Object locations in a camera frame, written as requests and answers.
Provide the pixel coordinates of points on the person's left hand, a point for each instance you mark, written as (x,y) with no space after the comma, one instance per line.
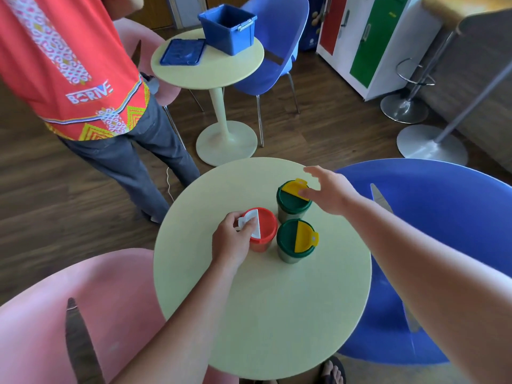
(230,243)

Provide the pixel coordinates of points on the person's right hand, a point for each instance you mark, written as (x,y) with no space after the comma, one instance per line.
(334,193)

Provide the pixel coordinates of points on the person's left thumb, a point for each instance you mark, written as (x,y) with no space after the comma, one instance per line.
(250,226)

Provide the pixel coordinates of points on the person's right thumb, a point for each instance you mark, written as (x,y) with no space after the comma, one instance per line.
(308,192)

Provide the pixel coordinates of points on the red cup with white lid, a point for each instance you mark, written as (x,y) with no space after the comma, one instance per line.
(267,227)

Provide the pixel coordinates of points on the person's left forearm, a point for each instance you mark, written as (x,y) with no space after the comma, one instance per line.
(188,331)

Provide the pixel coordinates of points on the person's right forearm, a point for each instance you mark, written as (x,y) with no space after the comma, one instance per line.
(432,283)

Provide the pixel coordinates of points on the green cup with yellow lid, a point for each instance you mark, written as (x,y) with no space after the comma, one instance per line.
(288,203)
(290,237)

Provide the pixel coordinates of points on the chrome bar stool wooden seat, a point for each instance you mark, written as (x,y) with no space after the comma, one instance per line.
(404,109)

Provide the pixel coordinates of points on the blue plastic chair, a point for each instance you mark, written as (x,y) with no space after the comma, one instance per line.
(440,199)
(276,39)

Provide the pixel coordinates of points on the pink plastic chair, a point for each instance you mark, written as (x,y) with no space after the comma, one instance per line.
(170,93)
(120,283)

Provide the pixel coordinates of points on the white cabinet red green doors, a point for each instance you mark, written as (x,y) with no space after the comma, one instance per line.
(376,43)

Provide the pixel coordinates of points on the black sandal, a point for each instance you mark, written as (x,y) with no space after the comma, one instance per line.
(334,373)

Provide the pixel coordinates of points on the blue plastic storage bin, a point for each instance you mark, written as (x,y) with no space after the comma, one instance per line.
(230,25)

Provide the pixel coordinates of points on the blue plastic bin lid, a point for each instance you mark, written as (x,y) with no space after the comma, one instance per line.
(182,51)

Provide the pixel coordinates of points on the grey bar counter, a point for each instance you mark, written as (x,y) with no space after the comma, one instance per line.
(480,47)

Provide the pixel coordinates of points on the chrome pedestal leg round base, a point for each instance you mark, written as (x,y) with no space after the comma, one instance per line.
(430,145)

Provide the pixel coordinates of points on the pale green round pedestal table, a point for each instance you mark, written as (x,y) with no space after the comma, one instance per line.
(218,71)

